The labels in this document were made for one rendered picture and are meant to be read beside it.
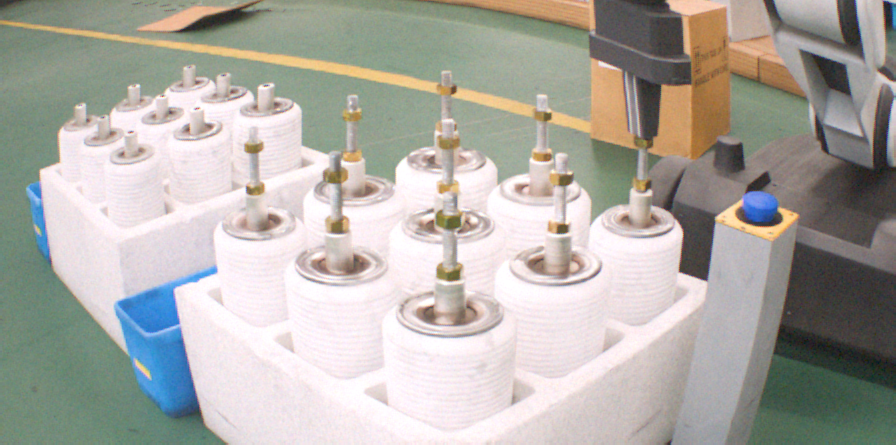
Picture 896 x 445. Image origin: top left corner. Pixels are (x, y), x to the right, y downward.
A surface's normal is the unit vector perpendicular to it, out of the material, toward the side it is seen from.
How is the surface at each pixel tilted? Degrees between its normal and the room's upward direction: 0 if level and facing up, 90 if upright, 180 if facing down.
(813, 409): 0
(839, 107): 59
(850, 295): 90
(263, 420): 90
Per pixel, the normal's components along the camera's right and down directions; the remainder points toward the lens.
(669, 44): 0.52, 0.29
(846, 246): -0.48, -0.48
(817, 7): -0.61, 0.62
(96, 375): 0.00, -0.94
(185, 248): 0.70, 0.25
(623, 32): -0.85, 0.18
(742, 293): -0.70, 0.25
